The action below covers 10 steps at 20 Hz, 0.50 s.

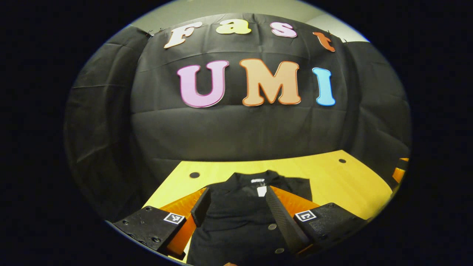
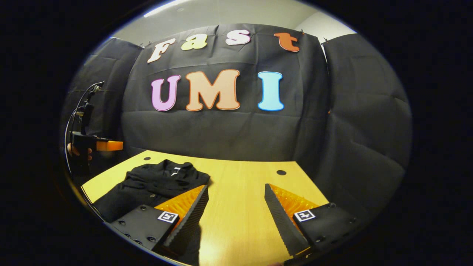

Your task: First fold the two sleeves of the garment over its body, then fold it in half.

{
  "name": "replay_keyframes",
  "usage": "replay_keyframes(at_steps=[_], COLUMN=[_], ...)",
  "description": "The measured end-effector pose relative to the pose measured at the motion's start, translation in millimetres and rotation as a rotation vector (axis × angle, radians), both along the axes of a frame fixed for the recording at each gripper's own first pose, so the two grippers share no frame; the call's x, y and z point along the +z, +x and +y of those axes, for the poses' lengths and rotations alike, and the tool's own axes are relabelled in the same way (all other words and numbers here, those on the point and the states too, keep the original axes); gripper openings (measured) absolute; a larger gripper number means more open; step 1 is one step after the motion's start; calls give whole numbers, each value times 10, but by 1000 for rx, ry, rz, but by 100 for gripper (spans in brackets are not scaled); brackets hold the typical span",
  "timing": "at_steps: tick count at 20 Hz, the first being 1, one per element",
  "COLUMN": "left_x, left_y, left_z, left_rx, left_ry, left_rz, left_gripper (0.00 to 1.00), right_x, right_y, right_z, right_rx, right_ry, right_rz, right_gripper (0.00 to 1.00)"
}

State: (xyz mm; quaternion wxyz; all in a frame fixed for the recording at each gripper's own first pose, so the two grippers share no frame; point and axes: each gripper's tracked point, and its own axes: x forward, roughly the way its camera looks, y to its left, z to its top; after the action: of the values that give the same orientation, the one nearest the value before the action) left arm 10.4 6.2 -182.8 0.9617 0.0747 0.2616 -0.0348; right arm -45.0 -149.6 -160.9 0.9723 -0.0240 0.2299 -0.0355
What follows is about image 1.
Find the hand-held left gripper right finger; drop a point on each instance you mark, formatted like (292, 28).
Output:
(282, 221)

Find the black button shirt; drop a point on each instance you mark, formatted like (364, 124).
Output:
(236, 221)

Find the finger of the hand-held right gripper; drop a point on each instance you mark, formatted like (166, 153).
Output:
(399, 173)

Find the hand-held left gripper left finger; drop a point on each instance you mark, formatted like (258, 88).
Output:
(201, 207)

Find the black backdrop cloth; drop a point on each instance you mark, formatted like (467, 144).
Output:
(240, 129)

